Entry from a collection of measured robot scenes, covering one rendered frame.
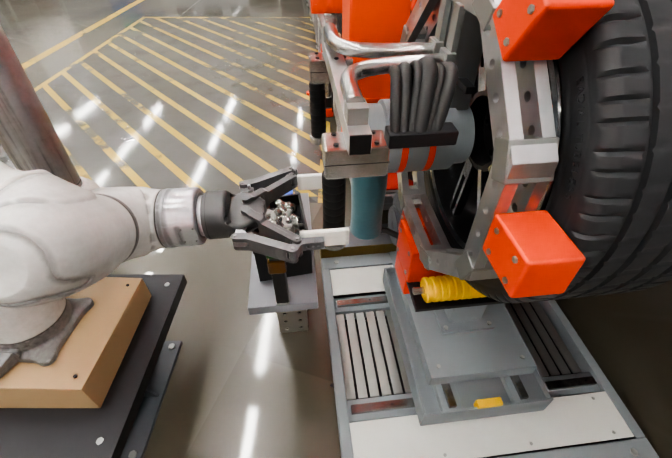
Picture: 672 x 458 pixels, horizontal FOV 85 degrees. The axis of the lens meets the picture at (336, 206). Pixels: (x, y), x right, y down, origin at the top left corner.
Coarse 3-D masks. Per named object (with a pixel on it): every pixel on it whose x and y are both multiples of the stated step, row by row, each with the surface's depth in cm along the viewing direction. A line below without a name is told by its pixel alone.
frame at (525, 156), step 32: (480, 0) 48; (416, 32) 78; (512, 64) 45; (544, 64) 45; (512, 96) 45; (544, 96) 45; (512, 128) 44; (544, 128) 45; (512, 160) 44; (544, 160) 44; (416, 192) 94; (512, 192) 47; (416, 224) 86; (480, 224) 53; (448, 256) 66; (480, 256) 55
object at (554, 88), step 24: (480, 72) 71; (552, 72) 48; (480, 96) 72; (552, 96) 49; (480, 120) 79; (480, 144) 79; (456, 168) 96; (480, 168) 74; (456, 192) 86; (480, 192) 75; (456, 216) 89; (456, 240) 83
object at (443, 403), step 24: (408, 336) 116; (408, 360) 109; (456, 384) 104; (480, 384) 104; (504, 384) 104; (528, 384) 104; (432, 408) 100; (456, 408) 98; (480, 408) 98; (504, 408) 100; (528, 408) 102
